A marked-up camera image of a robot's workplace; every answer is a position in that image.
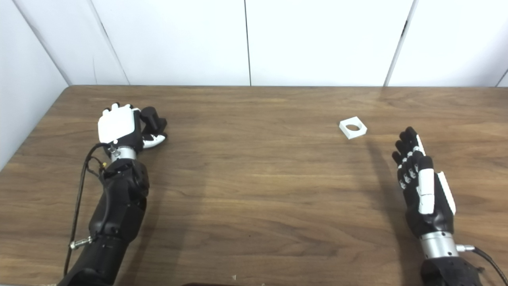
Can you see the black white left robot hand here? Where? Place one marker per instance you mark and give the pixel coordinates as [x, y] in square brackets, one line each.
[117, 125]

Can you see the black peg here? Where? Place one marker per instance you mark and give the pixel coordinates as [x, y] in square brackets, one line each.
[152, 119]

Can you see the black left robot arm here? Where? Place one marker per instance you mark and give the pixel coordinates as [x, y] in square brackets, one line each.
[119, 210]

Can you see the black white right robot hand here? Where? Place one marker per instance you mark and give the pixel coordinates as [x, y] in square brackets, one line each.
[426, 206]

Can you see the white square piece with hole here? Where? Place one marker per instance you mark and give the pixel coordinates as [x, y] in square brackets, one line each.
[354, 134]

